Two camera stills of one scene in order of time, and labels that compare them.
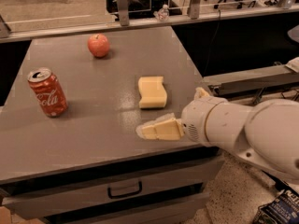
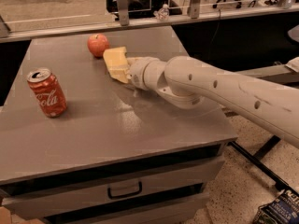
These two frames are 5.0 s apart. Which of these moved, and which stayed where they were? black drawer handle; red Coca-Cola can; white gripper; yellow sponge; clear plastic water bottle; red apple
Moved: yellow sponge; white gripper
Stayed: red apple; black drawer handle; clear plastic water bottle; red Coca-Cola can
